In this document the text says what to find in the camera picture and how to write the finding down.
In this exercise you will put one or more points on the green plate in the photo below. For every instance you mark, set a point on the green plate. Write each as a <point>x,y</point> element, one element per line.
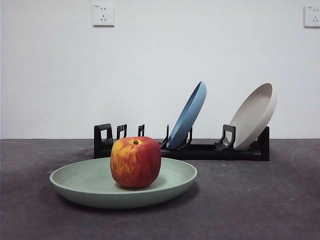
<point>87,180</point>

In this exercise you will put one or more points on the white wall socket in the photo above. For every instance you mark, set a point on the white wall socket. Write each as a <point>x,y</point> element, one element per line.
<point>103,15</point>
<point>312,16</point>

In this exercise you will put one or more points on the red yellow apple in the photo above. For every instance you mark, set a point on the red yellow apple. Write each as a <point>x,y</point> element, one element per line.
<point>136,162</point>

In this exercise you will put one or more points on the black plate rack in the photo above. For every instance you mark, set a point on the black plate rack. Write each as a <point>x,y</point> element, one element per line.
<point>212,153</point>

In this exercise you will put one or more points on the beige plate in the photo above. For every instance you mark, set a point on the beige plate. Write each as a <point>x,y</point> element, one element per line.
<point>252,117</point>

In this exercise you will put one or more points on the blue plate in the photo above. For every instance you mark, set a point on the blue plate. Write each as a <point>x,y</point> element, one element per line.
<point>188,112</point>

